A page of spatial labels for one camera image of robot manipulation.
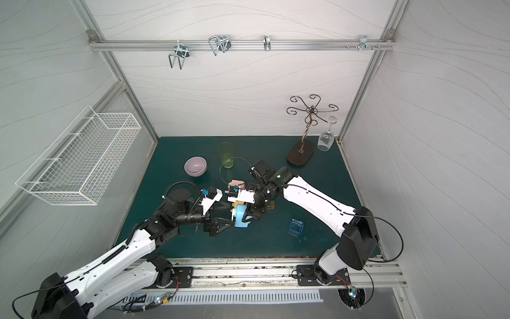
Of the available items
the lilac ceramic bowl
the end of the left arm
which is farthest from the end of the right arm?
the lilac ceramic bowl

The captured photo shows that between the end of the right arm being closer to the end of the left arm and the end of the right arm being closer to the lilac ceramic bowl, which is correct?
the end of the left arm

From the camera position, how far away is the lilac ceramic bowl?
101 centimetres
